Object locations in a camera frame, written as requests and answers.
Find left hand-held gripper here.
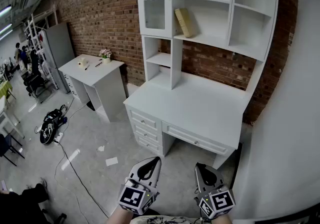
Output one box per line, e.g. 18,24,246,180
117,156,162,216

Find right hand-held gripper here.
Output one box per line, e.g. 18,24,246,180
194,162,237,220

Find cream gold-print book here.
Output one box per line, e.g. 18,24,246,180
174,7,196,39

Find person's left forearm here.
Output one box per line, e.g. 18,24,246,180
105,206,134,224

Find small white desk drawer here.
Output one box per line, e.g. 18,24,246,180
134,135,164,155
131,123,160,143
127,109,159,130

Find wide white desk drawer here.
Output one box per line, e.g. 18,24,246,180
161,121,235,156

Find white wooden desk with drawers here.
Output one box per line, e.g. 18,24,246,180
123,66,253,170

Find small white side desk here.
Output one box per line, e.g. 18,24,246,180
57,54,127,123

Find white paper sheet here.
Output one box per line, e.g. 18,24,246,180
105,156,119,167

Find white patterned shirt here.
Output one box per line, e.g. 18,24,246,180
129,214,201,224

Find white power strip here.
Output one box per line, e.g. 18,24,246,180
52,131,65,146

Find black round device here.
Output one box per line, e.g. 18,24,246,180
39,120,56,145

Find black bag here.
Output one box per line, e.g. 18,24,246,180
43,104,69,129

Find pink flowers in pot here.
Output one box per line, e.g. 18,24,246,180
98,48,113,64

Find black trouser leg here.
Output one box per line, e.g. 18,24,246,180
0,182,50,224

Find blue chair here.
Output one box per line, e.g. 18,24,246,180
0,132,26,167

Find black office chair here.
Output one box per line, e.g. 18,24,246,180
23,50,49,99

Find white table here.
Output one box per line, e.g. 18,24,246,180
0,95,26,141

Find white glass cabinet door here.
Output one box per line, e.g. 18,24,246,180
136,0,174,38

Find green table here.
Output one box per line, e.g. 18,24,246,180
0,80,14,101

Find white metal rack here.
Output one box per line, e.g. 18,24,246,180
23,5,60,91

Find ceiling tube light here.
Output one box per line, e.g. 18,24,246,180
0,23,14,36
0,5,13,17

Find black floor cable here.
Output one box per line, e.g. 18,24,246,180
53,140,110,219

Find white floor cable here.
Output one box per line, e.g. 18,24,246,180
54,151,84,224

